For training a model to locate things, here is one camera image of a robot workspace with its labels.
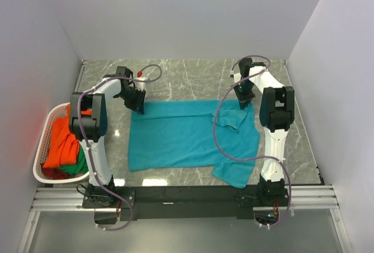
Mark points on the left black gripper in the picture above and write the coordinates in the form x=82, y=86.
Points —
x=138, y=104

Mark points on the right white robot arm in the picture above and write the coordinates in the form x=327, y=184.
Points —
x=277, y=109

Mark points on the orange t shirt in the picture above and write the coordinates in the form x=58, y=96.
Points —
x=64, y=146

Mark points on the teal t shirt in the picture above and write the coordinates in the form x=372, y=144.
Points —
x=186, y=134

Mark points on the black base beam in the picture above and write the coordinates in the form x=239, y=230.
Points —
x=176, y=202

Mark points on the aluminium rail frame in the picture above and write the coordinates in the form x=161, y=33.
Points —
x=312, y=197

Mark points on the dark red t shirt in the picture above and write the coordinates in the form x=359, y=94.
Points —
x=54, y=174

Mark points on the white laundry basket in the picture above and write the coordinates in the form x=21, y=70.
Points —
x=44, y=147

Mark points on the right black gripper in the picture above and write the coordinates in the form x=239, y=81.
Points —
x=244, y=100

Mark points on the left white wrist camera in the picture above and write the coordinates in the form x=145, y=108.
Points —
x=140, y=81

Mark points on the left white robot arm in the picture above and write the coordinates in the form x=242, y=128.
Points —
x=88, y=118

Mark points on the green t shirt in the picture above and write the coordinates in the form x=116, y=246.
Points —
x=77, y=169

